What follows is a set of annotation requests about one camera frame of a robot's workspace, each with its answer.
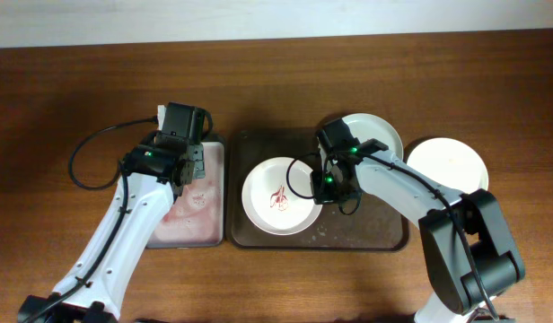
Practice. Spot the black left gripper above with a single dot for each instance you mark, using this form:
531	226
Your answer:
200	160

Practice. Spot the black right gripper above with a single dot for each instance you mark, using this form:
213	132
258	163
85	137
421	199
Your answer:
321	196

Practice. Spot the pale green plate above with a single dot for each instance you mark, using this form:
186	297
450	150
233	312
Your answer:
365	127

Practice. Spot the pinkish white plate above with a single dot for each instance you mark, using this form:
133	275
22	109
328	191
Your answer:
276	196

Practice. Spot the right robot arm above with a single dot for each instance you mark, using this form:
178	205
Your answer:
470	254

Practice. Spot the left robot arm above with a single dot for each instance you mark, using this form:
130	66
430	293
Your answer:
150	178

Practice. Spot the large brown tray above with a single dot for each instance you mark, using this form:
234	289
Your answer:
374	227

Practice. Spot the small black tray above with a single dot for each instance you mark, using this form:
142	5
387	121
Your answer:
197	216

